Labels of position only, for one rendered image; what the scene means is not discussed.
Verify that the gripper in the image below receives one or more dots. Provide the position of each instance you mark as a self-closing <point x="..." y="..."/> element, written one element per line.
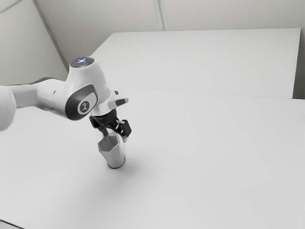
<point x="107" y="121"/>

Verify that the grey faceted mug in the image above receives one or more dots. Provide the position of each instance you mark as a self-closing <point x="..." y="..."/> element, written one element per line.
<point x="112" y="152"/>

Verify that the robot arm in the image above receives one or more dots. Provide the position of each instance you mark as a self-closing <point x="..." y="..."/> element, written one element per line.
<point x="81" y="78"/>

